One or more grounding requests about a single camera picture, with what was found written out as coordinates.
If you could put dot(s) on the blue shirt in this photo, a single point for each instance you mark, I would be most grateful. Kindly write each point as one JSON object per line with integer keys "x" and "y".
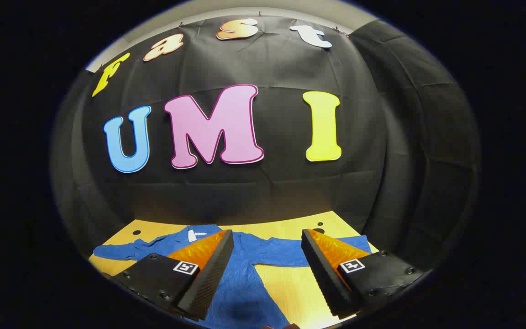
{"x": 240, "y": 278}

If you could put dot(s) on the black backdrop cloth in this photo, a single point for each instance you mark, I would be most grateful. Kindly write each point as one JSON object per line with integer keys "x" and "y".
{"x": 281, "y": 192}

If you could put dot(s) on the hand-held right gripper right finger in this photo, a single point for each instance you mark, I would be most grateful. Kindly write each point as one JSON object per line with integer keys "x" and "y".
{"x": 324, "y": 278}

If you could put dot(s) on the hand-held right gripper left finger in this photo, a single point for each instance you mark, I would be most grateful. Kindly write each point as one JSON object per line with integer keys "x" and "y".
{"x": 208, "y": 278}

